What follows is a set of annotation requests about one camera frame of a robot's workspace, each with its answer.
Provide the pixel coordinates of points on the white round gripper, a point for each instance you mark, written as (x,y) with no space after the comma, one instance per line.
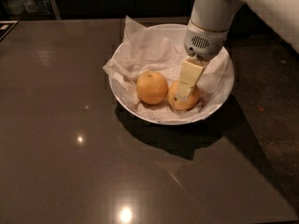
(202,44)

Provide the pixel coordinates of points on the orange fruit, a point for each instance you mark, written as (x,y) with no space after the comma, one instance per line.
(151,87)
(182,105)

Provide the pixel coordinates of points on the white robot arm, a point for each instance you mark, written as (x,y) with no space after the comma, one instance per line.
(210,23)

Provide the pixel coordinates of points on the white ceramic bowl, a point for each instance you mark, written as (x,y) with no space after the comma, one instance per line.
(218,87)

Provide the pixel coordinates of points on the white crumpled paper liner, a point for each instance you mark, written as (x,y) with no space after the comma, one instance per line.
(149,53)

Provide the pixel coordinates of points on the white plastic bottle right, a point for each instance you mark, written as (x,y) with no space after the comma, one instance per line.
(31,6)

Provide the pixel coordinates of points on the white plastic bottle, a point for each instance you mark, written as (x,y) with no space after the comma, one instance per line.
(31,6)
(15,7)

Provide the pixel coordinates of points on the white plastic bottle left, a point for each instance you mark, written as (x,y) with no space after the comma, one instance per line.
(15,7)

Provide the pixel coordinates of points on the dark tray with label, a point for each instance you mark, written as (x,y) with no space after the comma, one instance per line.
(6,27)

